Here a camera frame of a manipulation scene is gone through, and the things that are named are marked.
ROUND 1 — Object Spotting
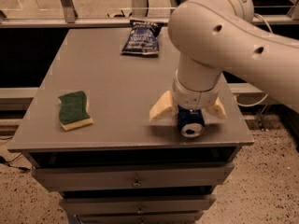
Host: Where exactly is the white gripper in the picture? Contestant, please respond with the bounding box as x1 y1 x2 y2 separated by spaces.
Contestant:
149 75 227 121

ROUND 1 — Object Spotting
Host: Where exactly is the blue pepsi can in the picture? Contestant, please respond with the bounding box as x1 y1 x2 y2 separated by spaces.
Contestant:
178 106 205 138

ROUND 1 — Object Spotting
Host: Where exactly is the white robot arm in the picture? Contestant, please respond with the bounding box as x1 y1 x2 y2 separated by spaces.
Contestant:
149 0 299 120

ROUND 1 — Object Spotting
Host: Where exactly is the blue chip bag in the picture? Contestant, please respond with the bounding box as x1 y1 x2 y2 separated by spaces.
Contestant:
121 20 163 56

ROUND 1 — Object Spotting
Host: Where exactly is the middle grey drawer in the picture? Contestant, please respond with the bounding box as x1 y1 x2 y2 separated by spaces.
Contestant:
60 195 216 215

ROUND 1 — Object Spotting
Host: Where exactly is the grey drawer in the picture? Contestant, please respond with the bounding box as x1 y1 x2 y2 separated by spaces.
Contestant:
78 212 203 224
60 195 216 215
32 162 235 192

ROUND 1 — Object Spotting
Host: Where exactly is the grey drawer cabinet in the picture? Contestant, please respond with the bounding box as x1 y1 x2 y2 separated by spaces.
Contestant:
7 26 255 224

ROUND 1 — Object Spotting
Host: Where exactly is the green yellow sponge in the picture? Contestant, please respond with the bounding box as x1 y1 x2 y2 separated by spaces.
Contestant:
58 91 93 131

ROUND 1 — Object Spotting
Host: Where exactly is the bottom grey drawer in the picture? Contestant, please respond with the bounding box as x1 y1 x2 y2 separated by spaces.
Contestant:
78 212 203 224

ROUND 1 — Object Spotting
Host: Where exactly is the top grey drawer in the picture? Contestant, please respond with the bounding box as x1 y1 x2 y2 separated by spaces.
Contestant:
32 162 235 192

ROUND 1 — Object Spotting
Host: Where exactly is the black floor cable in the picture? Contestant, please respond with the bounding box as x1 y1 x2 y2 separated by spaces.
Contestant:
0 136 32 173

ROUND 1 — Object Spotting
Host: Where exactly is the metal rail frame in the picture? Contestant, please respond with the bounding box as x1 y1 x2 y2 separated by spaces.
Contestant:
0 0 298 28

